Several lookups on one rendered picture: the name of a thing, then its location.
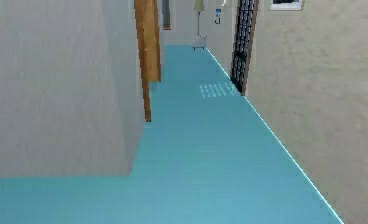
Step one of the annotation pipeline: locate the pale green floor lamp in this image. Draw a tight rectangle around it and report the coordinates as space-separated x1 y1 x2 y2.
192 0 206 38

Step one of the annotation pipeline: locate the white framed wall picture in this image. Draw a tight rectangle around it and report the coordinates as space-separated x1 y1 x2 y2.
269 0 305 12

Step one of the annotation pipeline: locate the black lattice room door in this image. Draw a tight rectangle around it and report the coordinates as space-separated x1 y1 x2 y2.
229 0 260 97

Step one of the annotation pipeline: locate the small white side table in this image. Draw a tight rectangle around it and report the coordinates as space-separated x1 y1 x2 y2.
192 35 207 51

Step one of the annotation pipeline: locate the brown wooden room door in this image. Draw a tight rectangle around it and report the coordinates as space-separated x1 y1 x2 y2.
133 0 162 123

